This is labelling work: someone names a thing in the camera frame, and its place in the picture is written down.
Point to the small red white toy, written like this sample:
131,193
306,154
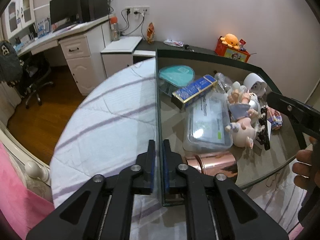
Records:
242,44

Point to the white low side cabinet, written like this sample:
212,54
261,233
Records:
119,54

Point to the black office chair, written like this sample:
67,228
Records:
36,71

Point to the white computer desk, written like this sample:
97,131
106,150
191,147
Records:
81,45

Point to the black computer monitor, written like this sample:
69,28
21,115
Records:
67,10

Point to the pink blanket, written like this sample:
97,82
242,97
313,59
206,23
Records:
24,201

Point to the black white tv stand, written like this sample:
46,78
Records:
143,50

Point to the rose gold metal bottle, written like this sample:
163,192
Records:
213,163

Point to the orange octopus plush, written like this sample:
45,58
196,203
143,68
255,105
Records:
231,41

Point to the pink baby doll figure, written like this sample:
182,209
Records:
241,129

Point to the white rectangular charger block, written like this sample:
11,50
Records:
263,134

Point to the person's right hand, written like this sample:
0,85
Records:
302,169

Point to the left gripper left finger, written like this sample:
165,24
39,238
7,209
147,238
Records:
102,207

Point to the black computer tower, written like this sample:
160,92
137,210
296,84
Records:
91,10

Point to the dark green storage box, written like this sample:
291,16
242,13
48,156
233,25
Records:
254,165

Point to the clear plastic case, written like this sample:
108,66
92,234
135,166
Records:
205,123

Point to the cream bed post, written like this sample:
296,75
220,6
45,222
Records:
34,167

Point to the white striped quilt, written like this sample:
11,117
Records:
112,126

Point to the teal lidded container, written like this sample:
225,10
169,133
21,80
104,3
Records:
172,78

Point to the silver white ball toy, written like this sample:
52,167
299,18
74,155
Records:
242,103

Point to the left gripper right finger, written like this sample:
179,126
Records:
215,207

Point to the blue rectangular carton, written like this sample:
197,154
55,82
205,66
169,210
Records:
184,97

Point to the white wall power outlet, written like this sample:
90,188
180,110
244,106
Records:
137,12

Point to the red cartoon storage box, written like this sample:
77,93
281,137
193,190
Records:
231,53

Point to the red gold figurine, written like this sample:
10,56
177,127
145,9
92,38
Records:
150,33

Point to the orange capped bottle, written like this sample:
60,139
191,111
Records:
114,28

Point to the white glass-door cabinet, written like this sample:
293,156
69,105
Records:
19,14

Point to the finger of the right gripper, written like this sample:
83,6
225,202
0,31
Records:
305,117

